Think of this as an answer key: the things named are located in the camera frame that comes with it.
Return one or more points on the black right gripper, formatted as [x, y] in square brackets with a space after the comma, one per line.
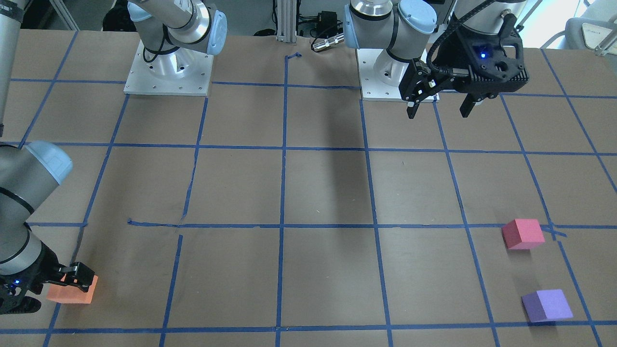
[42, 276]

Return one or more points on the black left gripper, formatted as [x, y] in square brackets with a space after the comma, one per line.
[452, 55]

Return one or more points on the orange foam block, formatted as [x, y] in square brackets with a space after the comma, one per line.
[71, 295]

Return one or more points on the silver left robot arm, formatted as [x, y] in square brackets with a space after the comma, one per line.
[413, 29]

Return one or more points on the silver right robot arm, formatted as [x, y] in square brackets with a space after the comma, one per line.
[179, 39]

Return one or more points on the silver cylindrical connector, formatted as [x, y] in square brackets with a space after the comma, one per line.
[322, 44]

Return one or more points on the pink foam block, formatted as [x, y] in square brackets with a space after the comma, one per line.
[522, 234]

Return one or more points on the purple foam block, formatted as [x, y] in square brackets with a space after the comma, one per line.
[546, 305]

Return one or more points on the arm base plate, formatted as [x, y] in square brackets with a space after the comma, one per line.
[181, 73]
[380, 75]

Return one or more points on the aluminium frame post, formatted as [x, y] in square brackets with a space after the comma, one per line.
[286, 21]

